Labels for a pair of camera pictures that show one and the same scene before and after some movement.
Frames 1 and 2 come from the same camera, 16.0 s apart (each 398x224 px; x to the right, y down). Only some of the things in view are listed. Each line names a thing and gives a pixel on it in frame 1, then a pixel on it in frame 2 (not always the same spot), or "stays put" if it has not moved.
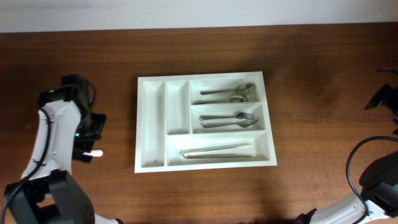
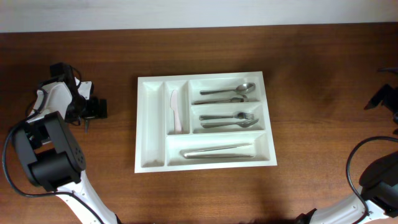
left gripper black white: [87, 146] → [94, 112]
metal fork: [242, 124] stays put
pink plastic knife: [97, 153] → [174, 105]
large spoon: [236, 99] stays put
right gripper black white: [389, 101] stays put
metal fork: [240, 115] stays put
